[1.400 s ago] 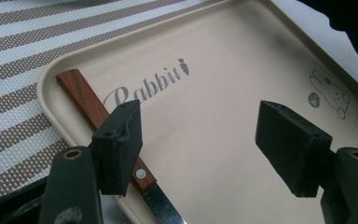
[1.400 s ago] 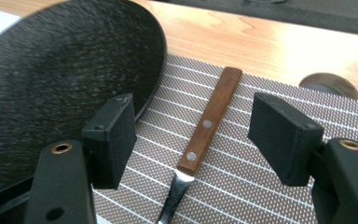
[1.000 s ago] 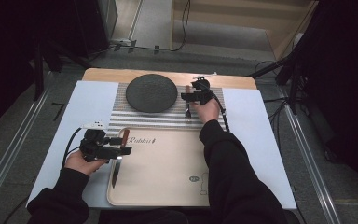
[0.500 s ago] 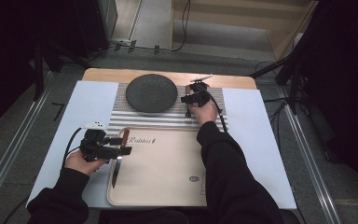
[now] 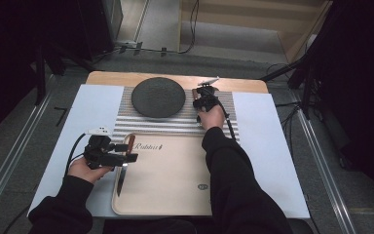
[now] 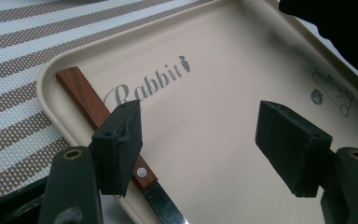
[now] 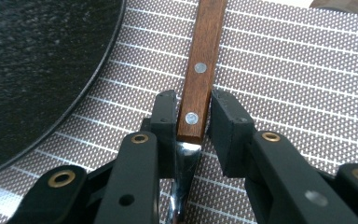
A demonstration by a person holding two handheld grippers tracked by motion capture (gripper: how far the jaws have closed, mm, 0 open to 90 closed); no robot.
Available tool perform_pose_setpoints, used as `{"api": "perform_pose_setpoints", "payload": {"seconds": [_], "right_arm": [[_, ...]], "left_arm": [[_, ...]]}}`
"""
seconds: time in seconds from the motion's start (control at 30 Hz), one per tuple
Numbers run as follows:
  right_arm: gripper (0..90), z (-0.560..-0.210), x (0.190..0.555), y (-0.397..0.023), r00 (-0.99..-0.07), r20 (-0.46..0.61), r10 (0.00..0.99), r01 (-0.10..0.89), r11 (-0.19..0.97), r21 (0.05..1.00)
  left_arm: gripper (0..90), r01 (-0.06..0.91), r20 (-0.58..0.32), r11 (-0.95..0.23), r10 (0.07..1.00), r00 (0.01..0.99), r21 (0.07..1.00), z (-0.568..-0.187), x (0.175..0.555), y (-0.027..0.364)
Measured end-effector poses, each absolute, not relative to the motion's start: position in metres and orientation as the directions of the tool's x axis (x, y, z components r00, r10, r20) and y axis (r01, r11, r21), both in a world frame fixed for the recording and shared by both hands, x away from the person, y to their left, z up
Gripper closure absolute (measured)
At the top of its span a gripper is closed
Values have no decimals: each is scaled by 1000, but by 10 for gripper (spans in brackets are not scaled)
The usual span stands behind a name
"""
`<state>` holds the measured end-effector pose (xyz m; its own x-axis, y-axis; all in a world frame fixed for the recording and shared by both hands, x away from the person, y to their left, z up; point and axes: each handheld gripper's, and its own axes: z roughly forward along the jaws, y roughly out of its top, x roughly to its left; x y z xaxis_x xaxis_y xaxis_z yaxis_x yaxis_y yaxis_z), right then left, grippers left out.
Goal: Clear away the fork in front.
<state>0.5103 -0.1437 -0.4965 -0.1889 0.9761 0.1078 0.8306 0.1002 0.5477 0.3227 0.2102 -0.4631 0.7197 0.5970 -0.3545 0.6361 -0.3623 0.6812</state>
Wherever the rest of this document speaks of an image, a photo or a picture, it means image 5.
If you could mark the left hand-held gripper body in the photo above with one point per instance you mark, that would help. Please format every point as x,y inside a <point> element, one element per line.
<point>99,156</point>

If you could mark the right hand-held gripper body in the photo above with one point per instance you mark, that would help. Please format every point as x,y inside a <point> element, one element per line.
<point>211,97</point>

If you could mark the beige tray with rabbit print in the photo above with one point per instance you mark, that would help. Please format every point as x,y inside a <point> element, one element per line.
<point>162,182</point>

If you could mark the dark grey round plate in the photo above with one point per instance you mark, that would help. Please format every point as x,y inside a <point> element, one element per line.
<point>158,97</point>

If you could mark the person's right hand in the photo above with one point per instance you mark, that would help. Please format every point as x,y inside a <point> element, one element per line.
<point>212,118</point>

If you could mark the person's left hand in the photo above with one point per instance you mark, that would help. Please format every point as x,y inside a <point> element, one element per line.
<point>84,172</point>

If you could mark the striped placemat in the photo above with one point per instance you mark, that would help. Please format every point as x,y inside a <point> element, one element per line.
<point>149,125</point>

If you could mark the white board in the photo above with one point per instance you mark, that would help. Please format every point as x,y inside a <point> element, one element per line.
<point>91,113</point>

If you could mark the light wooden shelf unit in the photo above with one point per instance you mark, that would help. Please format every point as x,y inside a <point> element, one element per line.
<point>233,19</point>

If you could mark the black metal stand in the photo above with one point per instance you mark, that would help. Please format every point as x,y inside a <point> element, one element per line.
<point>40,74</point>
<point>306,84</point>

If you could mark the dark cabinet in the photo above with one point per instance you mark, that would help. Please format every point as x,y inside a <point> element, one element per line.
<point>100,26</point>

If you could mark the black curtain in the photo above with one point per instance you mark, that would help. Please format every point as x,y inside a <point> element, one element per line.
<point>3,65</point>
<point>363,97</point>

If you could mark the metal floor rail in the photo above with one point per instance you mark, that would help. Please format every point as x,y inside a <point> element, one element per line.
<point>16,146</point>
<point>321,162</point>

